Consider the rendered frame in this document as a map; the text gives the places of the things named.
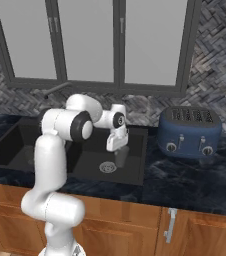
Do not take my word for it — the wooden cupboard door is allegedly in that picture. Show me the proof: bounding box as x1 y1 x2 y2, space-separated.
154 206 226 256
72 218 160 256
0 199 49 256

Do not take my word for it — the blue toaster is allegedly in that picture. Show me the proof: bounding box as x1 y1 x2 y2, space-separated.
156 105 224 160

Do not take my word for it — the silver cupboard handle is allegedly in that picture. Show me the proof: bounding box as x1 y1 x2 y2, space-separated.
163 207 179 244

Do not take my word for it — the clear glass cup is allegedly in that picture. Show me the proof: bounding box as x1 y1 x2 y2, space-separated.
114 146 130 170

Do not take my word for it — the grey framed window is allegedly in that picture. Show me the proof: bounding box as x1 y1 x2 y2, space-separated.
0 0 203 98

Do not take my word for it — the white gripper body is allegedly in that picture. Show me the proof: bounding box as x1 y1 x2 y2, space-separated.
105 129 130 153

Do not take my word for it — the dark grey sink tap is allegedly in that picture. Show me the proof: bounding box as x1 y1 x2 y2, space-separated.
43 82 74 101

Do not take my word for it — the black double basin sink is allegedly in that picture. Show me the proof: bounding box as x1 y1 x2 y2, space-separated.
0 115 149 187

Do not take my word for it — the wooden sink front panel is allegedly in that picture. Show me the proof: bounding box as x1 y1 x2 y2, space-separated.
0 181 163 231

